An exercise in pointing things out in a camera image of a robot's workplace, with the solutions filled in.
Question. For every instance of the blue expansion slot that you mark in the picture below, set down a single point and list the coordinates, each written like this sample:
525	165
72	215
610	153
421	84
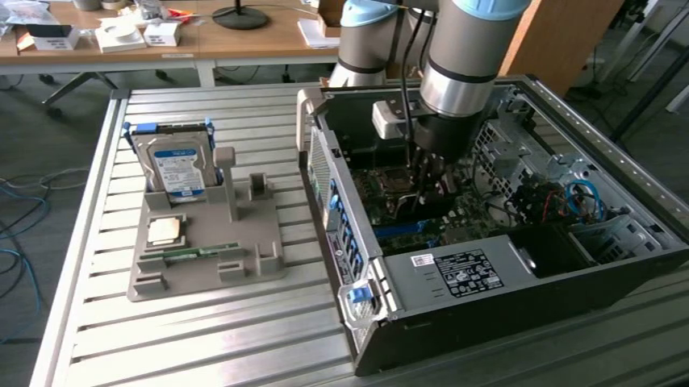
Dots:
401	231

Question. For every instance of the blue case latch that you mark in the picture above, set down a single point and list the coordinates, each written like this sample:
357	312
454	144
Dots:
359	293

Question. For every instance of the blue slot retention bar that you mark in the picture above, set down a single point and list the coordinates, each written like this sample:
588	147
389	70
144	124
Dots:
345	230

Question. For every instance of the white cardboard box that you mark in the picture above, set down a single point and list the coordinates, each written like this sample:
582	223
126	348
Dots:
162	34

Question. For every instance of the wooden cabinet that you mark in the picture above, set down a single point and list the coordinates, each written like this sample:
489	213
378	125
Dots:
570	40

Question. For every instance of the wooden desk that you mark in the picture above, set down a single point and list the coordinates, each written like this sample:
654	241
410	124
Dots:
268	44
64	56

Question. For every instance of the green motherboard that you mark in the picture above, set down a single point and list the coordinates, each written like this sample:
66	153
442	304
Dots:
473	217

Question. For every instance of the black open PC case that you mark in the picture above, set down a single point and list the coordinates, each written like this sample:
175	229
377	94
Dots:
485	322

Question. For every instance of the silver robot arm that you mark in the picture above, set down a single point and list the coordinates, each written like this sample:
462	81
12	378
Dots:
462	60

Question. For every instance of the silver CPU chip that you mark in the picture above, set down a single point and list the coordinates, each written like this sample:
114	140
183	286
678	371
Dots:
163	231

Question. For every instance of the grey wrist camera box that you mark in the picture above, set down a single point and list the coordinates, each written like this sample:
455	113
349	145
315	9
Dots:
390	119

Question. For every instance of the metal drive cage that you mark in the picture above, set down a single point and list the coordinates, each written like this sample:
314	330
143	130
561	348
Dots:
517	169

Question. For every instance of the brown cardboard box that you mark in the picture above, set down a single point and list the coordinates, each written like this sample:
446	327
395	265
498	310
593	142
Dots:
329	16

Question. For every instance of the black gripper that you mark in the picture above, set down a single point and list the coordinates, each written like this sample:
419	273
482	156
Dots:
443	137

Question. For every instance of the grey power supply unit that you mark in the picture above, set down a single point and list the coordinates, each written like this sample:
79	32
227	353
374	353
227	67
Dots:
457	270

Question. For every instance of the white paper sheets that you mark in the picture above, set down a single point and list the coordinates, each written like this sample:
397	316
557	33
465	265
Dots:
318	34

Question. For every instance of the metal disk bay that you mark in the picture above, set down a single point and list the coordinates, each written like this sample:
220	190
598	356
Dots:
613	242

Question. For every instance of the white box with tape roll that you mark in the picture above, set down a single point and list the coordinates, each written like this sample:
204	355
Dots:
119	38

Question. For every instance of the hard disk with blue bracket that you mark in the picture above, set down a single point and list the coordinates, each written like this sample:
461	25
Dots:
178	165

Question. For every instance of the black lamp base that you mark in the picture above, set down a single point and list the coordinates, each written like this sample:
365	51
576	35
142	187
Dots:
240	18

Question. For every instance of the grey parts rack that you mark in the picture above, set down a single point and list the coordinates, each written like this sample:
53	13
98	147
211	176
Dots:
210	238

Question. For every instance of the CPU socket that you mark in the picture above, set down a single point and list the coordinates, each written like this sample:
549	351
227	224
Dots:
393	180

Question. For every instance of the green RAM stick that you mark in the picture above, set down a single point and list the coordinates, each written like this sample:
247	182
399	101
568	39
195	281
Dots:
191	254

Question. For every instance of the black and white box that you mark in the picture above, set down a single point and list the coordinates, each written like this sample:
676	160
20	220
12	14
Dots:
51	38

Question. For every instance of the graphics card with metal bracket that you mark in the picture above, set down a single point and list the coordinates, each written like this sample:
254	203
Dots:
430	207

